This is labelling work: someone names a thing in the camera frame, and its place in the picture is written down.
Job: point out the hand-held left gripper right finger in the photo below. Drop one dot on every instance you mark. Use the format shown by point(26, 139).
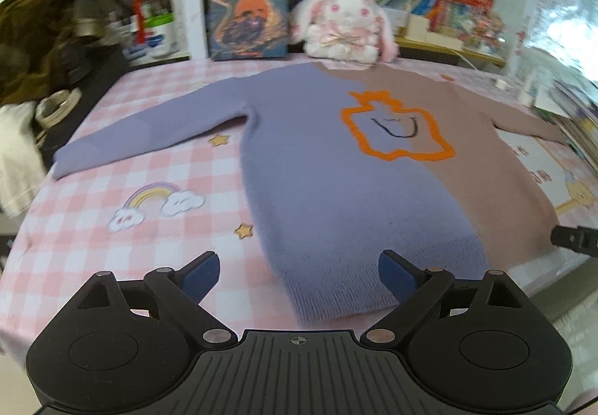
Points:
point(395, 277)

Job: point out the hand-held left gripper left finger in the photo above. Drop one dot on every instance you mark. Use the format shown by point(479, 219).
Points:
point(203, 277)

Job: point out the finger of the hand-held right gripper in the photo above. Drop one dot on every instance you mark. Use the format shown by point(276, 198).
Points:
point(577, 239)

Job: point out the purple and brown sweater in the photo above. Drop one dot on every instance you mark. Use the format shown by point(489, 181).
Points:
point(303, 172)

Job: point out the stack of papers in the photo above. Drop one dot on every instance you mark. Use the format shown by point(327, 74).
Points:
point(570, 116)

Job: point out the pink checked table mat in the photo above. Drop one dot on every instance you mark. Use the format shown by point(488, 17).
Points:
point(117, 172)

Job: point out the white power plug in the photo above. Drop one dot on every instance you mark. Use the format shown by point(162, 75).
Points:
point(502, 84)

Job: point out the white cloth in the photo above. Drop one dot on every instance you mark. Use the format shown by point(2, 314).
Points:
point(16, 158)

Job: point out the white can green lid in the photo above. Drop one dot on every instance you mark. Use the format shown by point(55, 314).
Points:
point(160, 39)

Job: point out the beige storage box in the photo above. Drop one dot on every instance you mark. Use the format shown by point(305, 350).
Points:
point(430, 29)

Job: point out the white carton box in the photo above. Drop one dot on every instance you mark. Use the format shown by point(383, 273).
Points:
point(180, 27)

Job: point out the white plush bunny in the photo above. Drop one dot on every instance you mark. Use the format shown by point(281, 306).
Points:
point(343, 22)

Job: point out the red tassel charm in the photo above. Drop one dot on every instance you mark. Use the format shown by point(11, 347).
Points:
point(136, 17)

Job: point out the dragon cover book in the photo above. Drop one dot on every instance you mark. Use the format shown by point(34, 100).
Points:
point(247, 8)

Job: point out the round metal tin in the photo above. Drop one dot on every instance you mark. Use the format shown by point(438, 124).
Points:
point(88, 28)

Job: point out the bunch of pens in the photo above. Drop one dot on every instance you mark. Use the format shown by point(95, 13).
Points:
point(149, 3)

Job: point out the dark olive cloth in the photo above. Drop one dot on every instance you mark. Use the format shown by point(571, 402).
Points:
point(32, 36)

